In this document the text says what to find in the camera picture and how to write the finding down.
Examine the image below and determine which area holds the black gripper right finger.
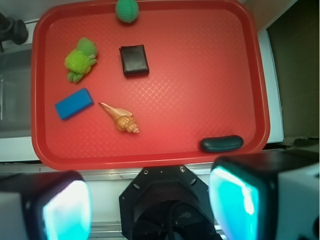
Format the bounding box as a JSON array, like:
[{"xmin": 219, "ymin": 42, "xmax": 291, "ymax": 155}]
[{"xmin": 208, "ymin": 151, "xmax": 320, "ymax": 240}]

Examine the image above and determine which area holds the red plastic tray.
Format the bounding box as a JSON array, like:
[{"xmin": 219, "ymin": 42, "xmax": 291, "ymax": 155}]
[{"xmin": 31, "ymin": 0, "xmax": 270, "ymax": 171}]

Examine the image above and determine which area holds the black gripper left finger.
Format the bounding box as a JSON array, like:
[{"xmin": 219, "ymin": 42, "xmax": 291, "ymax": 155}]
[{"xmin": 0, "ymin": 171, "xmax": 93, "ymax": 240}]

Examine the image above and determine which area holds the black rectangular block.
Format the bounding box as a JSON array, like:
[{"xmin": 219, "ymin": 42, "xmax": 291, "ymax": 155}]
[{"xmin": 119, "ymin": 44, "xmax": 150, "ymax": 77}]

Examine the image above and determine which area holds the brown cardboard panel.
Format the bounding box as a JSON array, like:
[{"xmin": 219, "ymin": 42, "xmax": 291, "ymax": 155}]
[{"xmin": 267, "ymin": 0, "xmax": 320, "ymax": 146}]

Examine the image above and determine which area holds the green crocheted ball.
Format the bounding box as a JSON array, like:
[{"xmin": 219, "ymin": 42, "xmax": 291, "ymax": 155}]
[{"xmin": 115, "ymin": 0, "xmax": 139, "ymax": 24}]

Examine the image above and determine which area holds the blue rectangular block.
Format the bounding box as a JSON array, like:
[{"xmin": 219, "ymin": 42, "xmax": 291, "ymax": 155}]
[{"xmin": 55, "ymin": 88, "xmax": 94, "ymax": 120}]

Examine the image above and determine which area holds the tan spiral seashell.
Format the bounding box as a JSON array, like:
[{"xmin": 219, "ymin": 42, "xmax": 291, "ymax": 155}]
[{"xmin": 98, "ymin": 102, "xmax": 140, "ymax": 134}]

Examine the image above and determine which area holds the green plush turtle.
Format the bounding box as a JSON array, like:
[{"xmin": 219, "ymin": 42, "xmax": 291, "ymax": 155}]
[{"xmin": 64, "ymin": 37, "xmax": 98, "ymax": 84}]

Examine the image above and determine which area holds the grey sink basin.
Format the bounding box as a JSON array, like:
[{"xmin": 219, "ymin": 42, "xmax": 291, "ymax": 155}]
[{"xmin": 0, "ymin": 44, "xmax": 32, "ymax": 139}]

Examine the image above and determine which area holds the grey faucet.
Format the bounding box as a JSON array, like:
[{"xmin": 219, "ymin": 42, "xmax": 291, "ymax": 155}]
[{"xmin": 0, "ymin": 13, "xmax": 29, "ymax": 53}]

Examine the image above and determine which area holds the dark green bean-shaped object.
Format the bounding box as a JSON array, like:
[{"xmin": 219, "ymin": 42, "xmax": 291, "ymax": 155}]
[{"xmin": 200, "ymin": 135, "xmax": 244, "ymax": 153}]

